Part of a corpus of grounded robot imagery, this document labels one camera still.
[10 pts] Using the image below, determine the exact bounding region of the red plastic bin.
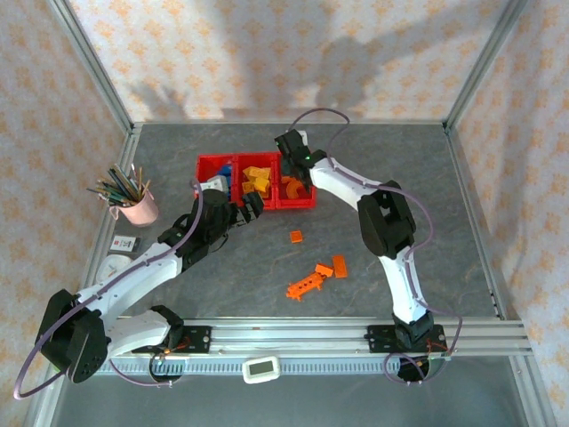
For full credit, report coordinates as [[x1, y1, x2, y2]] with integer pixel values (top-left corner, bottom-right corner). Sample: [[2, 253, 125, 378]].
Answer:
[[233, 152, 279, 210], [274, 152, 317, 210], [196, 154, 239, 208]]

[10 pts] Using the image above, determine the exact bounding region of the aluminium frame post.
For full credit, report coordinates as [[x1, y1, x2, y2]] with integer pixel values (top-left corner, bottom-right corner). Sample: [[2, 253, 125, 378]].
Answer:
[[444, 0, 533, 131], [47, 0, 134, 133]]

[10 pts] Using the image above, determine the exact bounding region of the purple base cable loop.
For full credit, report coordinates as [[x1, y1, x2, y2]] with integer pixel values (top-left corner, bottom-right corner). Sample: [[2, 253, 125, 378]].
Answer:
[[384, 337, 453, 386], [108, 355, 174, 387]]

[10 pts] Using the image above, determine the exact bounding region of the orange long lego beam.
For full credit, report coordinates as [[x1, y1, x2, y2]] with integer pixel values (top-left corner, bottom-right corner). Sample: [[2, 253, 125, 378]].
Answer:
[[285, 271, 325, 303]]

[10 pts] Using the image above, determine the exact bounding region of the white digital timer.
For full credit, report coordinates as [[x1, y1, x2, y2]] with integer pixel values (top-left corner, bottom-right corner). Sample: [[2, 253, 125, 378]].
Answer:
[[242, 355, 282, 384]]

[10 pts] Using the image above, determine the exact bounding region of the orange arch lego piece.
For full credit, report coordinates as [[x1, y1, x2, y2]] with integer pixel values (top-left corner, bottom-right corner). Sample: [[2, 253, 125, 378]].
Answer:
[[281, 176, 312, 200]]

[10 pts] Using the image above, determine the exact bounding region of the aluminium mounting rail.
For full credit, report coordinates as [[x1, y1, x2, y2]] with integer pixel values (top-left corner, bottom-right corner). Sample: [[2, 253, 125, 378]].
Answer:
[[101, 318, 533, 357]]

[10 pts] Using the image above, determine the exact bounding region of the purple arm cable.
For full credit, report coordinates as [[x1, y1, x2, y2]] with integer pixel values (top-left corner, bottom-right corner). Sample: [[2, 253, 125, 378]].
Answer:
[[293, 108, 463, 357], [12, 179, 205, 401]]

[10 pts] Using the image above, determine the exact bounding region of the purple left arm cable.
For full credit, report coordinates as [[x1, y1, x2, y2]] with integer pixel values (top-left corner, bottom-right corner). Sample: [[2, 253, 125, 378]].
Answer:
[[12, 179, 205, 401]]

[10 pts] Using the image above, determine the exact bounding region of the small card with red mark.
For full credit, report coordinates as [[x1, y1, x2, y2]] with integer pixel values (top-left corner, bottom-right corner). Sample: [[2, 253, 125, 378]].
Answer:
[[110, 235, 142, 254]]

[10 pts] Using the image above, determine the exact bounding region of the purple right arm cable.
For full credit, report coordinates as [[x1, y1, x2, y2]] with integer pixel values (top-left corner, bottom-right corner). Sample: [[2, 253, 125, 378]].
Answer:
[[293, 108, 463, 357]]

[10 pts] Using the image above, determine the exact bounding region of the aluminium frame side rail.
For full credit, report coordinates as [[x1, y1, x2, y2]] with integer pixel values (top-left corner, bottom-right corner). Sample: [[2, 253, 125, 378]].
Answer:
[[24, 126, 143, 427], [444, 126, 559, 427]]

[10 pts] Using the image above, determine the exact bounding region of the grey slotted cable duct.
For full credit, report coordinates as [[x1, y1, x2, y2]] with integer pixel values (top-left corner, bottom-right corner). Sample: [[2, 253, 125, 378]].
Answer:
[[95, 358, 445, 375]]

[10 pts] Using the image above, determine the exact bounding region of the pink cup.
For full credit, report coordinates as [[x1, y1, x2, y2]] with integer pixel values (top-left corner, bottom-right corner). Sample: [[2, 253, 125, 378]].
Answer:
[[109, 190, 160, 229]]

